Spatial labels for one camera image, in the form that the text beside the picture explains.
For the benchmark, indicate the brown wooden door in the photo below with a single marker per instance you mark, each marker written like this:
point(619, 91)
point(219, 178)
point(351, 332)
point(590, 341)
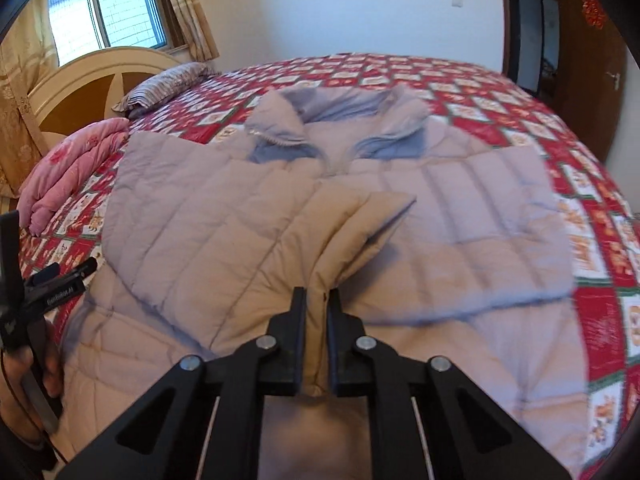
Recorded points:
point(585, 85)

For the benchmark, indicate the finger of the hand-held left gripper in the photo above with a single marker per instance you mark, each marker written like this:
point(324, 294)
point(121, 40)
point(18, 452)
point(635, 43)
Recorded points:
point(60, 285)

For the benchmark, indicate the beige padded jacket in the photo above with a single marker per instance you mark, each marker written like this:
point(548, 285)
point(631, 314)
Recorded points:
point(240, 210)

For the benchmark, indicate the window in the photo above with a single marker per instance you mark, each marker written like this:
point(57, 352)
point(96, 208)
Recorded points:
point(125, 5)

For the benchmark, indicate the person's left hand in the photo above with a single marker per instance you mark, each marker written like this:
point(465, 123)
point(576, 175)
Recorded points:
point(52, 377)

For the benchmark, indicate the red printed bed blanket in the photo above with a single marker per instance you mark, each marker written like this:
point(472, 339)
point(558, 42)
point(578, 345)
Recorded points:
point(590, 170)

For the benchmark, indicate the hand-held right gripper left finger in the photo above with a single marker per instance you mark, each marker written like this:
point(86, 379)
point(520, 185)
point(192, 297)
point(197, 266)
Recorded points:
point(299, 320)

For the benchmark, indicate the striped pillow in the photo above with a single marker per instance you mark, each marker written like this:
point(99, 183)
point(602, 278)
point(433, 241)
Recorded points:
point(160, 87)

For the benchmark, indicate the framed hallway mirror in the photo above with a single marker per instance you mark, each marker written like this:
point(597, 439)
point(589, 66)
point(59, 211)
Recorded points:
point(549, 35)

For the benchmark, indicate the beige patterned curtain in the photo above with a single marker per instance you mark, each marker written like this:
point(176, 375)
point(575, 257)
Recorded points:
point(192, 15)
point(22, 85)

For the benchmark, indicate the person's left forearm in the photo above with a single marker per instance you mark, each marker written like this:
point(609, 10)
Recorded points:
point(22, 450)

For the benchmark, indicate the cream wooden headboard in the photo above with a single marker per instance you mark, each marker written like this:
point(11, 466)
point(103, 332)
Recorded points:
point(80, 80)

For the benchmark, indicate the red paper door decoration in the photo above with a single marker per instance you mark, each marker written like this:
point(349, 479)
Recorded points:
point(593, 10)

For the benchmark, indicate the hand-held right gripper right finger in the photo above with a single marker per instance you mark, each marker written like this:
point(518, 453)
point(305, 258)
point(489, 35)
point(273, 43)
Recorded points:
point(334, 320)

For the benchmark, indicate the pink folded quilt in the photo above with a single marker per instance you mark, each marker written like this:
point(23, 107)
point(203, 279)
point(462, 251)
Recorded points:
point(70, 165)

